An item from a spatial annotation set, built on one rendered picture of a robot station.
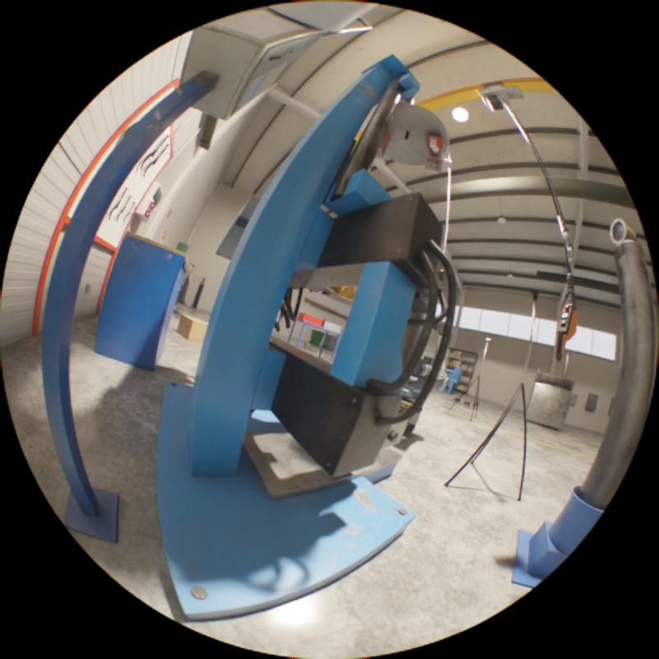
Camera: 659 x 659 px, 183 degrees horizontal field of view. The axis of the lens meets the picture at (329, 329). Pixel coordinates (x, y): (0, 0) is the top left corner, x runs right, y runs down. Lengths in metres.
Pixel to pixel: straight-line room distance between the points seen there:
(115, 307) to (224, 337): 1.37
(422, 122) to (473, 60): 5.15
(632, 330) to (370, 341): 1.15
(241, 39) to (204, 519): 1.11
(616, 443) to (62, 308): 1.57
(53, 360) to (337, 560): 0.78
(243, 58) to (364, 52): 6.04
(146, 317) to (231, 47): 1.60
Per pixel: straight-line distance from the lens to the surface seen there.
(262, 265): 0.57
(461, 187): 6.52
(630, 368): 1.16
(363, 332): 0.41
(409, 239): 0.45
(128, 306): 1.77
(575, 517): 1.18
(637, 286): 1.27
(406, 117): 1.65
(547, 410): 8.34
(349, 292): 1.06
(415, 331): 1.09
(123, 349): 1.83
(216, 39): 0.64
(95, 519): 0.81
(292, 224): 0.63
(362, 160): 0.76
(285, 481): 0.80
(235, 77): 0.65
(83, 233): 0.46
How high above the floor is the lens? 0.68
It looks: 3 degrees up
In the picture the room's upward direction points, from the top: 18 degrees clockwise
